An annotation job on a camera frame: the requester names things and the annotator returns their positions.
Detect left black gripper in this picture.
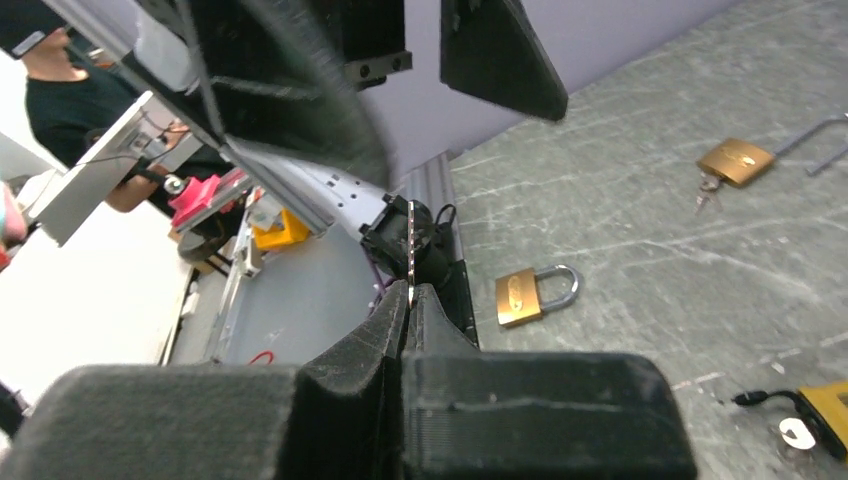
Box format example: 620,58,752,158
132,0,568,188

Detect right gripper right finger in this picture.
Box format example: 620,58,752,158
401,285,697,479

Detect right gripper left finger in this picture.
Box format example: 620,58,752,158
1,281,408,479

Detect short shackle brass padlock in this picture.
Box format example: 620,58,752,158
495,264,583,328

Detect silver key bunch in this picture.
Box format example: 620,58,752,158
694,172,722,214
407,200,416,308

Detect keys of yellow padlock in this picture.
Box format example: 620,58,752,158
777,417,818,451

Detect small yellow padlock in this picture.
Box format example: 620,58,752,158
731,380,847,465

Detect long shackle brass padlock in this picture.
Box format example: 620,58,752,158
696,112,847,187

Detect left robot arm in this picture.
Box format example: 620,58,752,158
40,1,568,278

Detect yellow and pink clamps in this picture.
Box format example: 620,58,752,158
163,169,310,261

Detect person behind the rig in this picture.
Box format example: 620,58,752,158
1,1,231,216

